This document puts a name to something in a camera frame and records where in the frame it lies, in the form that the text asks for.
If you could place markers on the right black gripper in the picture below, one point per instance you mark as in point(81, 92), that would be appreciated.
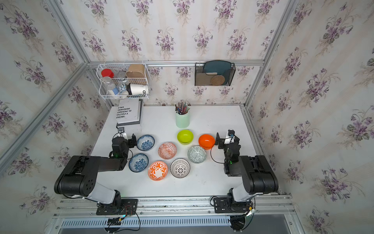
point(221, 142)

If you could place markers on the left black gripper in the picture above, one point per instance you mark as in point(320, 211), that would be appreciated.
point(133, 143)

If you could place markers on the blue floral bowl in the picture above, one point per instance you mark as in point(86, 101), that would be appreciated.
point(145, 143)
point(138, 163)

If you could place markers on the green grey pattern bowl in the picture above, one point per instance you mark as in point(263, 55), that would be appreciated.
point(197, 154)

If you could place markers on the orange geometric pattern bowl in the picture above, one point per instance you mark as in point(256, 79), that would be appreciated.
point(167, 150)

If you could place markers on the orange floral pattern bowl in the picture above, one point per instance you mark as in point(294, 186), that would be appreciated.
point(157, 171)

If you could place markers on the black white pattern bowl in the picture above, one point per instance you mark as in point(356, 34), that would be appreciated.
point(180, 168)

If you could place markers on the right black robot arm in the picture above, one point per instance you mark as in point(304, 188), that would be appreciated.
point(256, 173)

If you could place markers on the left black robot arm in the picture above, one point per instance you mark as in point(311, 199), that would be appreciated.
point(78, 178)

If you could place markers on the orange plastic bowl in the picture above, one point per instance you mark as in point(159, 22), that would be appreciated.
point(206, 141)

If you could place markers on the white grey book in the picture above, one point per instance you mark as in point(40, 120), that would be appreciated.
point(129, 112)

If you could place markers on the lime green plastic bowl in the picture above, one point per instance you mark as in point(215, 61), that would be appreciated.
point(185, 137)

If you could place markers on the mint green pencil cup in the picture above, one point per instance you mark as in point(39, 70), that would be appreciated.
point(182, 121)

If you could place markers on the white paper cup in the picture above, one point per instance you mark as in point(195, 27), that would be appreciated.
point(137, 89)

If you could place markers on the clear plastic bottle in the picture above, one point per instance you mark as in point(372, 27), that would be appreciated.
point(110, 86)

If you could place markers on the coloured pencils bunch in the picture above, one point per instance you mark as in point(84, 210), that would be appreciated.
point(182, 108)

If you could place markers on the round cork coaster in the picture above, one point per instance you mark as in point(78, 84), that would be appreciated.
point(217, 80)

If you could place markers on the brown cardboard box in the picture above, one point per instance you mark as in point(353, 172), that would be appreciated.
point(136, 71)

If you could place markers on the red lidded jar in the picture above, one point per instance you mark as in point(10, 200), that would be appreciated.
point(107, 73)

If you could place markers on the teal plate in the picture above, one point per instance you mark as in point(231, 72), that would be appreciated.
point(220, 67)

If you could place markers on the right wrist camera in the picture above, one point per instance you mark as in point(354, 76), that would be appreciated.
point(230, 137)

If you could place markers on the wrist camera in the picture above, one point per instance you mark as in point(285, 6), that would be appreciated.
point(230, 137)
point(122, 132)

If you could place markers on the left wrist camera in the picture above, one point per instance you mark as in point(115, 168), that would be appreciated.
point(122, 132)

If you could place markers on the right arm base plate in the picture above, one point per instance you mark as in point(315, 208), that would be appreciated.
point(225, 205)

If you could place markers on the white wire wall basket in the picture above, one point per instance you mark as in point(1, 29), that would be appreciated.
point(121, 81)

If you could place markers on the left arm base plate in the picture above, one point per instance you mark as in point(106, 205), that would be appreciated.
point(125, 207)

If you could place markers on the black mesh wall organizer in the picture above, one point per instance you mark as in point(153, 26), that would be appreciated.
point(203, 79)

